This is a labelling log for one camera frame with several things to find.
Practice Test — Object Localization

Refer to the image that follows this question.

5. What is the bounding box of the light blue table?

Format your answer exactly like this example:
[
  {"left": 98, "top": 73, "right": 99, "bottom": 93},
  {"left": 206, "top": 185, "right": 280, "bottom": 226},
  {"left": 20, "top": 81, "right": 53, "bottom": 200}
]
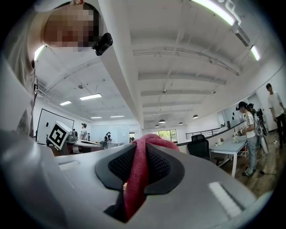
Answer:
[{"left": 209, "top": 134, "right": 248, "bottom": 178}]

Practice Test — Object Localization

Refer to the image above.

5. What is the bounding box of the long ceiling light strip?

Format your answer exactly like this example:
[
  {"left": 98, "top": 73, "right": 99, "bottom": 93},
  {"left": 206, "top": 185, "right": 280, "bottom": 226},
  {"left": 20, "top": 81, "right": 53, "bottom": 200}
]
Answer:
[{"left": 191, "top": 0, "right": 236, "bottom": 26}]

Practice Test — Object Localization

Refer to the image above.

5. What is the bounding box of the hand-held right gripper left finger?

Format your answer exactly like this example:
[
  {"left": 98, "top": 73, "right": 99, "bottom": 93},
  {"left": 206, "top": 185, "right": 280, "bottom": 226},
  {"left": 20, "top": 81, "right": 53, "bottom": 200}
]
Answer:
[{"left": 55, "top": 143, "right": 137, "bottom": 229}]

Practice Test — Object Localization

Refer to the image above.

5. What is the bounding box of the black tripod rig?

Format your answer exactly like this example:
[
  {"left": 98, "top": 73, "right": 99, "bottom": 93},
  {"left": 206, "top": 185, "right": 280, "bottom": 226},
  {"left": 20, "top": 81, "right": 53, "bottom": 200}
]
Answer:
[{"left": 256, "top": 108, "right": 270, "bottom": 155}]

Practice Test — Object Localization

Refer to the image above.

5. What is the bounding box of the black office chair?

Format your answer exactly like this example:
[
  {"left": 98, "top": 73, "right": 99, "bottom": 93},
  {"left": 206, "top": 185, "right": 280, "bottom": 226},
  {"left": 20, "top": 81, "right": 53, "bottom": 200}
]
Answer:
[{"left": 187, "top": 134, "right": 225, "bottom": 166}]

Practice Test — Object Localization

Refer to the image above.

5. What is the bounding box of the red cloth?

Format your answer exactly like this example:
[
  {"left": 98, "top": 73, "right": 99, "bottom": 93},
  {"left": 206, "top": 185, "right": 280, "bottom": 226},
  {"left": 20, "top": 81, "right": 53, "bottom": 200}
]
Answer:
[{"left": 124, "top": 133, "right": 181, "bottom": 221}]

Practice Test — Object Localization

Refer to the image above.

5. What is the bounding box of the black metal railing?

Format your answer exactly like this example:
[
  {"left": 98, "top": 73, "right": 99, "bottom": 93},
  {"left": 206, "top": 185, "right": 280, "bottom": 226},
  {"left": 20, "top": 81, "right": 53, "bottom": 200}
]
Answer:
[{"left": 185, "top": 127, "right": 224, "bottom": 140}]

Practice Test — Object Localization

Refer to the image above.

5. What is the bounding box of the black framed whiteboard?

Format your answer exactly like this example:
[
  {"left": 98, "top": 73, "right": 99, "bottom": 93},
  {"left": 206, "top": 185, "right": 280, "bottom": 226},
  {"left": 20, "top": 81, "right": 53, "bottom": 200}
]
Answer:
[{"left": 35, "top": 108, "right": 75, "bottom": 145}]

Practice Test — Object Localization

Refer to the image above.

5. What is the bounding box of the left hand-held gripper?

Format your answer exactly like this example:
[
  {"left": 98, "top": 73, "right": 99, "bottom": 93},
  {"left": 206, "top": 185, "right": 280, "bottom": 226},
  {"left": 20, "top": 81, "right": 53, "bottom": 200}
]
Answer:
[{"left": 46, "top": 120, "right": 79, "bottom": 155}]

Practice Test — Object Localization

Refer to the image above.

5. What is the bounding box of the person's grey shirt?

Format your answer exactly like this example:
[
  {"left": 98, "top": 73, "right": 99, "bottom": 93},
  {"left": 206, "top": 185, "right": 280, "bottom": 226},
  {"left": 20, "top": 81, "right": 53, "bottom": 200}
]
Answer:
[{"left": 1, "top": 6, "right": 49, "bottom": 141}]

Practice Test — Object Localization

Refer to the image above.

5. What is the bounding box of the short ceiling light strip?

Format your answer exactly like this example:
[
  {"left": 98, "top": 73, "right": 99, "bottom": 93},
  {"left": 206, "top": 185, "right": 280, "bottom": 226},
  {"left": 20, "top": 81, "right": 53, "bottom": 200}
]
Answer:
[{"left": 250, "top": 45, "right": 261, "bottom": 61}]

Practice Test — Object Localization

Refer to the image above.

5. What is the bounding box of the black head camera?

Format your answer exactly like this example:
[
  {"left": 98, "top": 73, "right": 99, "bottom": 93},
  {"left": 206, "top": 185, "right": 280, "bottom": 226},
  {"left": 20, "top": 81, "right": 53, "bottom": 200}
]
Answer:
[{"left": 91, "top": 32, "right": 114, "bottom": 56}]

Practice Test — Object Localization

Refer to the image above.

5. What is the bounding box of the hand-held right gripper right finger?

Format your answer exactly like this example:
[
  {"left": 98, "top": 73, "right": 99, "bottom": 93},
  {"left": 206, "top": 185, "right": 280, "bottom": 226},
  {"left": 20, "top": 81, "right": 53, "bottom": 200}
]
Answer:
[{"left": 129, "top": 143, "right": 257, "bottom": 229}]

